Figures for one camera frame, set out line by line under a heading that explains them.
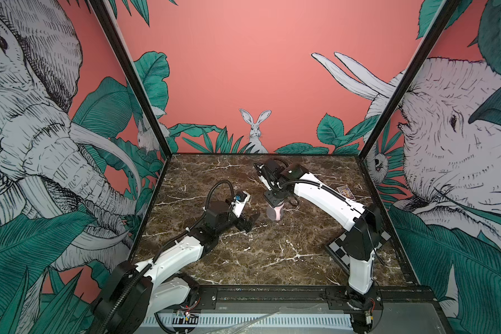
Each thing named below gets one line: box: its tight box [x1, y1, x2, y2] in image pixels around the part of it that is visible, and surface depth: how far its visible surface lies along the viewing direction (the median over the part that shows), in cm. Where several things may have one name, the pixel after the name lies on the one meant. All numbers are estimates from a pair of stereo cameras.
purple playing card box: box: [336, 184, 357, 200], surface depth 106 cm
